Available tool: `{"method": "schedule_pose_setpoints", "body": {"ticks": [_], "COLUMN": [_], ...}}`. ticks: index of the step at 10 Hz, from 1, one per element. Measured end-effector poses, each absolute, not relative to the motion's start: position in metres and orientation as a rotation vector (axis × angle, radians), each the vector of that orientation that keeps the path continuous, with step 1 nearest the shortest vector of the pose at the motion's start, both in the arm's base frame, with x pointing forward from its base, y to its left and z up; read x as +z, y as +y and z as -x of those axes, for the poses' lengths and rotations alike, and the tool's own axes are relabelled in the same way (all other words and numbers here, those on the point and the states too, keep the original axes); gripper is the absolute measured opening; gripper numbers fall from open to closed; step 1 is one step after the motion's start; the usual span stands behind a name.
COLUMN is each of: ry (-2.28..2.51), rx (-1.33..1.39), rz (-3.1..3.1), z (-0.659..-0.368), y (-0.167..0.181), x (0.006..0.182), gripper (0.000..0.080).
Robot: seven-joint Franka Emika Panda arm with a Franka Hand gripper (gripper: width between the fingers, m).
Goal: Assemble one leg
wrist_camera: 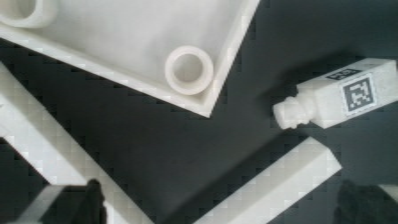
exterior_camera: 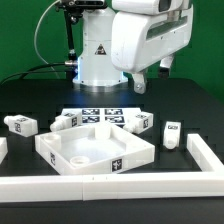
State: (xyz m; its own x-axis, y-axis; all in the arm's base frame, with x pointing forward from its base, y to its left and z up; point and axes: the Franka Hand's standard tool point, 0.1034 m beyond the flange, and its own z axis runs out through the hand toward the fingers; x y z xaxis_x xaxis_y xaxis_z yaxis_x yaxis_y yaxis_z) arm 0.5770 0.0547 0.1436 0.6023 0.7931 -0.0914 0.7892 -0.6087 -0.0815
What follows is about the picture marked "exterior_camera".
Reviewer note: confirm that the white fiducial marker sheet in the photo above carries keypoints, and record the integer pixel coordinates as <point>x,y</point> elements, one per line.
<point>116,116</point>

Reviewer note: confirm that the white block left edge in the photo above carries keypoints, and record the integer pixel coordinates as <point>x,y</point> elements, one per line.
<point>3,148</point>

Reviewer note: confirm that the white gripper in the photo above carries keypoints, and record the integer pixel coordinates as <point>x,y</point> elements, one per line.
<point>143,34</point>

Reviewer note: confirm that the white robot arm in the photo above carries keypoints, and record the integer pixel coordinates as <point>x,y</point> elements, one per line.
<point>96,73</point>

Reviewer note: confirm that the white square tabletop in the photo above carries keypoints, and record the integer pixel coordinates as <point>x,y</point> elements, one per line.
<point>100,148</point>

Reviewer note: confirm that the white U-shaped obstacle fence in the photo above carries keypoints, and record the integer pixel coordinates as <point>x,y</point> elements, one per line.
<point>208,181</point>

